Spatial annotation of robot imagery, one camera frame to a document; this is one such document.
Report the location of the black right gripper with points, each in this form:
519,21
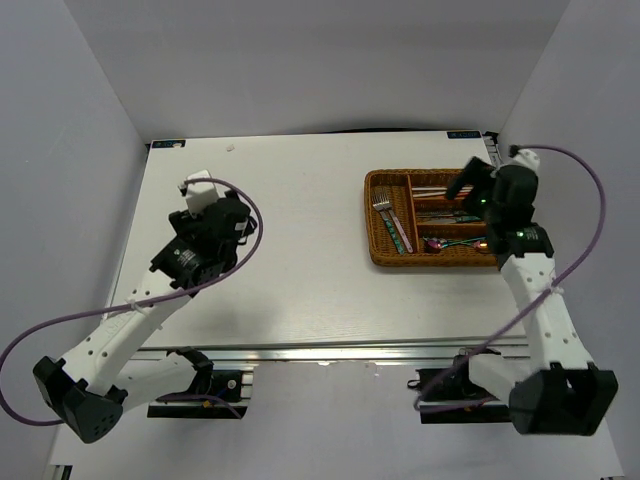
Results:
476,171

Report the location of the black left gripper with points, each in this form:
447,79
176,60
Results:
186,224

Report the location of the long white chopstick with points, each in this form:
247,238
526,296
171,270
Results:
461,193

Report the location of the small rainbow spoon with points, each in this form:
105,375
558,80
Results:
432,244

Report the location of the teal handled knife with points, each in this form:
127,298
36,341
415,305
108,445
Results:
451,219

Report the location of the gold iridescent spoon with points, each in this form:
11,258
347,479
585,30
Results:
478,244

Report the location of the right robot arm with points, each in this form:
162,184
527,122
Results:
562,392

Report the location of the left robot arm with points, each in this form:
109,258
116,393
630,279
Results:
92,385

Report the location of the table logo sticker right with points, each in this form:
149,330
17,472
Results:
464,134

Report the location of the table logo sticker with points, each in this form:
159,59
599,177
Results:
464,134
168,144

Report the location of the brown wicker cutlery basket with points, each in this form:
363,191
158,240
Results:
398,183

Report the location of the table logo sticker left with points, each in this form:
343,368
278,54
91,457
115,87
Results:
168,144

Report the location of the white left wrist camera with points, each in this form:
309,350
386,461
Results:
199,192

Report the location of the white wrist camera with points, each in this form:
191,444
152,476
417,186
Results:
199,192
520,156

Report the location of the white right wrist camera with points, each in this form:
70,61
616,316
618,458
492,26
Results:
520,156

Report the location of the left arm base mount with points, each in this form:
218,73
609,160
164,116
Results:
212,394

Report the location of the aluminium table frame rail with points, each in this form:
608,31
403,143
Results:
399,350

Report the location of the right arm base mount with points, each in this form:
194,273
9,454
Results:
456,400

